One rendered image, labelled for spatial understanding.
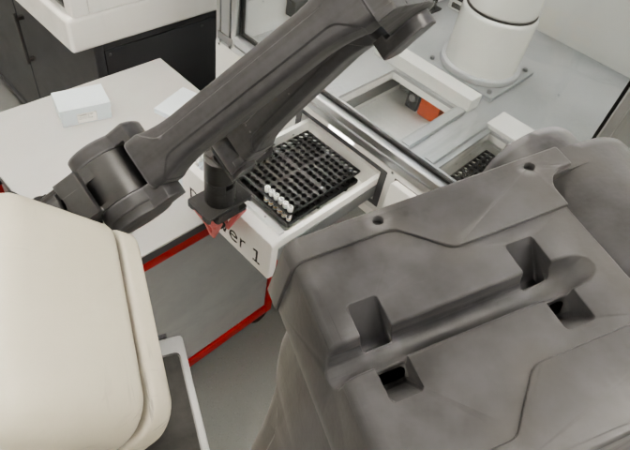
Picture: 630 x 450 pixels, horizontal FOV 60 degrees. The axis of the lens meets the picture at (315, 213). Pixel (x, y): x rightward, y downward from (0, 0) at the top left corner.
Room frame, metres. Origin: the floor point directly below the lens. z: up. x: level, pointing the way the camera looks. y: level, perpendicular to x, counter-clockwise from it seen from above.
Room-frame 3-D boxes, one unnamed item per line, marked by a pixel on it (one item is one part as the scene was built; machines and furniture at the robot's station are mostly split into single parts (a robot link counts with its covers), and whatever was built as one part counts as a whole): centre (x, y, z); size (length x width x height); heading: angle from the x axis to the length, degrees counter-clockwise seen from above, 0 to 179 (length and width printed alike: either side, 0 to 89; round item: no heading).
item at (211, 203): (0.68, 0.18, 1.01); 0.10 x 0.07 x 0.07; 143
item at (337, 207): (0.90, 0.05, 0.86); 0.40 x 0.26 x 0.06; 143
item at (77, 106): (1.09, 0.66, 0.79); 0.13 x 0.09 x 0.05; 129
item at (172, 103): (1.19, 0.43, 0.77); 0.13 x 0.09 x 0.02; 161
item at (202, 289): (0.99, 0.49, 0.38); 0.62 x 0.58 x 0.76; 53
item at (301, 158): (0.89, 0.06, 0.87); 0.22 x 0.18 x 0.06; 143
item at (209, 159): (0.68, 0.17, 1.07); 0.07 x 0.06 x 0.07; 144
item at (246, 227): (0.73, 0.18, 0.87); 0.29 x 0.02 x 0.11; 53
